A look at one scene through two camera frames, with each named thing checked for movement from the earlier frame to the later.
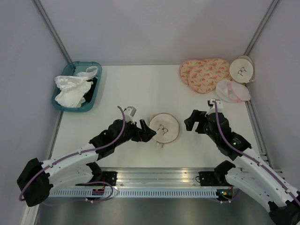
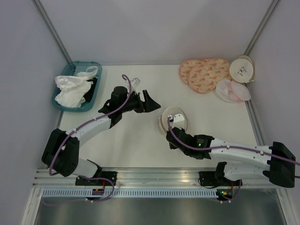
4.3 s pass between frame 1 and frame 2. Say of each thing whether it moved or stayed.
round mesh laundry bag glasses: moved
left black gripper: moved
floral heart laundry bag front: stayed
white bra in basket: stayed
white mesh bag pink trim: stayed
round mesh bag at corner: stayed
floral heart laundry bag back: stayed
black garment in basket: stayed
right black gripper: moved
